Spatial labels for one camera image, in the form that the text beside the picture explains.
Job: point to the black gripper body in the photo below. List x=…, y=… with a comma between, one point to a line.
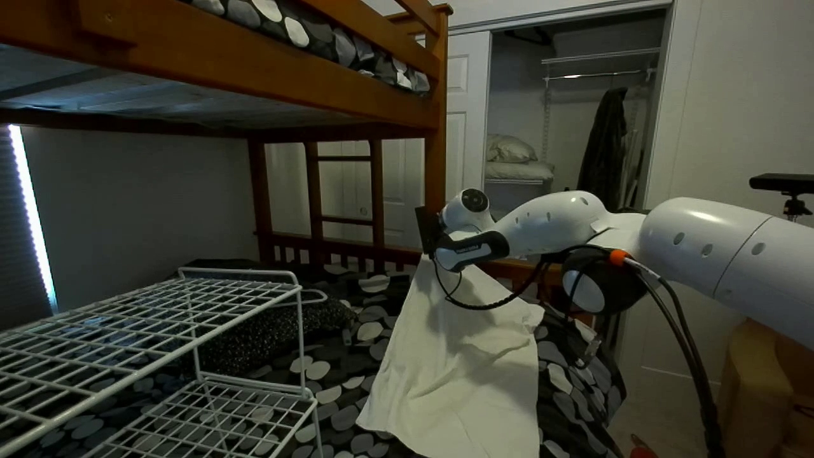
x=437, y=243

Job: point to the white pillow case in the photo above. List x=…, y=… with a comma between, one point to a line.
x=457, y=377

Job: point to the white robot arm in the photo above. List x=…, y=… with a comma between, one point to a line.
x=748, y=261

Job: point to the folded white closet linens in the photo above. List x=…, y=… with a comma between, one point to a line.
x=509, y=155

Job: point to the white closet door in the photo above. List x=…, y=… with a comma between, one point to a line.
x=468, y=70

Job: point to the dark hanging jacket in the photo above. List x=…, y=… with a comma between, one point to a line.
x=604, y=153

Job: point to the black grey dotted bedspread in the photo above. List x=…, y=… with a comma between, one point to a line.
x=332, y=345

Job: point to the upper bunk dotted bedding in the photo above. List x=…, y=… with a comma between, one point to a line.
x=313, y=33

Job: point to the tan cardboard box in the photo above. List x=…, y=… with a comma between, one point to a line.
x=767, y=396

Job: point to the wooden bunk bed frame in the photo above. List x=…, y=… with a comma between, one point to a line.
x=181, y=41

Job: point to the white wire shelf rack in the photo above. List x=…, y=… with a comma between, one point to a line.
x=59, y=370

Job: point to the wire closet shelf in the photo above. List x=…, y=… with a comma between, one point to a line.
x=604, y=64

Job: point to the black camera on stand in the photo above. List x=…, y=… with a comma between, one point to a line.
x=790, y=186

